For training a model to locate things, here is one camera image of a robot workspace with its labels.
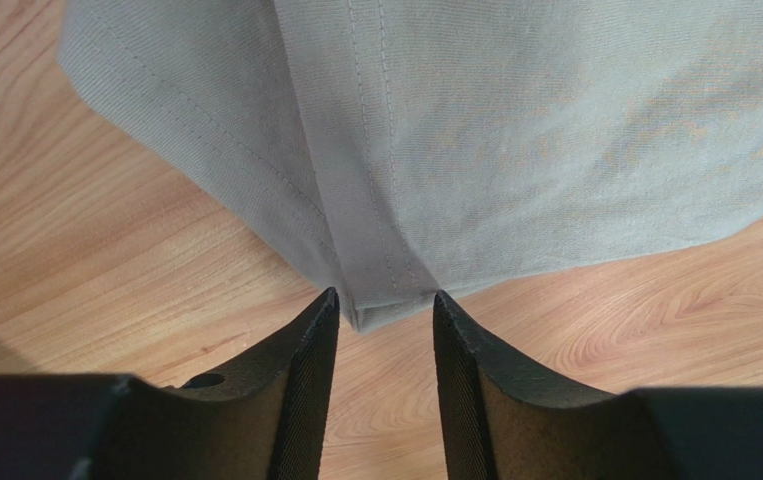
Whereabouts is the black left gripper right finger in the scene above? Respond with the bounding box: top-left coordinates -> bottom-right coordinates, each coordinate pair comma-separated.
432,291 -> 648,479

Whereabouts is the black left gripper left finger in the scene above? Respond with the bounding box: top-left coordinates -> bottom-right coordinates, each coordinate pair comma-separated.
88,288 -> 340,479

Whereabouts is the beige t-shirt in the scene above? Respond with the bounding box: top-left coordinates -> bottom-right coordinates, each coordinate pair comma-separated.
58,1 -> 763,332

